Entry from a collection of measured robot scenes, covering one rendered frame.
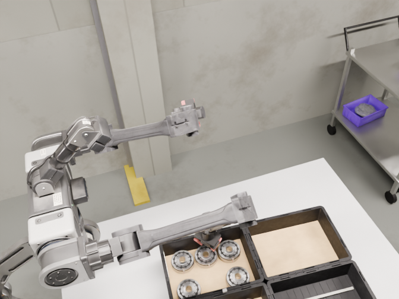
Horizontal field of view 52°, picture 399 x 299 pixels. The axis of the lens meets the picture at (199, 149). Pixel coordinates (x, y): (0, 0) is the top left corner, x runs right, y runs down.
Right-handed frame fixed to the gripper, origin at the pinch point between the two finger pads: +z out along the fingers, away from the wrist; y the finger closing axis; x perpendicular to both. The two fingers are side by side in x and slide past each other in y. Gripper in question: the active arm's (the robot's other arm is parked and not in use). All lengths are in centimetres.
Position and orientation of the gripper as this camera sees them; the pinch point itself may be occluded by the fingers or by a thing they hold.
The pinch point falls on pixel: (208, 246)
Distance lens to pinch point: 189.3
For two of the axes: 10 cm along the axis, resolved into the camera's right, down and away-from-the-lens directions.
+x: -5.1, 6.3, -5.8
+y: -8.6, -3.5, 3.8
